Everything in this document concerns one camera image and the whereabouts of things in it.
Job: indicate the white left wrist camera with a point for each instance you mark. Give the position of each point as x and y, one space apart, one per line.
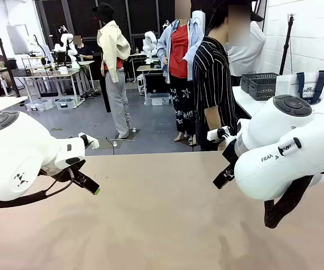
93 144

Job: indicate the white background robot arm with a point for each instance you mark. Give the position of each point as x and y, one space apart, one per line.
67 47
150 45

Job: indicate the black tripod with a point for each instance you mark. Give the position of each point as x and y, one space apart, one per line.
287 45
6 64

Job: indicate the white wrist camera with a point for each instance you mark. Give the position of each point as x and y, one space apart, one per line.
214 135
93 144

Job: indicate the metal frame workbench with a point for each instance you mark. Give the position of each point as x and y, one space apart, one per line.
49 76

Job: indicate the white side table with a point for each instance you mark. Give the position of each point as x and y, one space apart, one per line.
246 101

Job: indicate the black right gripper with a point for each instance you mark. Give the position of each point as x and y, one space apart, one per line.
229 152

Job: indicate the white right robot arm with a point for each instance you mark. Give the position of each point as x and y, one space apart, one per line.
280 132

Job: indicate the gray whiteboard panel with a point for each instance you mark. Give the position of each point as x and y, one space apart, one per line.
18 39

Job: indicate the black monitor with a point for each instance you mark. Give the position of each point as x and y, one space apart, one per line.
156 83

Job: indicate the mannequin in cream jacket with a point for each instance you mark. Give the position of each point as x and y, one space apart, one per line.
114 56

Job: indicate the person's right hand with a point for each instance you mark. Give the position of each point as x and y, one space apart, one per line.
222 146

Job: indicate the person in dark shirt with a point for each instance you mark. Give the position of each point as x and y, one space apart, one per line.
84 52

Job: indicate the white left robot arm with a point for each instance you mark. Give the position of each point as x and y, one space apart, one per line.
15 146

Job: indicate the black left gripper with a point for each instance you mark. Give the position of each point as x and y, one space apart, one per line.
74 168

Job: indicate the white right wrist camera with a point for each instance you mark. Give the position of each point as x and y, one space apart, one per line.
214 135

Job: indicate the person's right forearm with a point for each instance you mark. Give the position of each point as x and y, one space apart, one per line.
213 118

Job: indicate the figure in white shirt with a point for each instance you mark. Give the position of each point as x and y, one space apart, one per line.
247 59

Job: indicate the clear plastic storage bin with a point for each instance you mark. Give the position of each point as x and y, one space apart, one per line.
39 105
157 99
65 104

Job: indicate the person in striped shirt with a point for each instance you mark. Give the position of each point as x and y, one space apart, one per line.
211 81

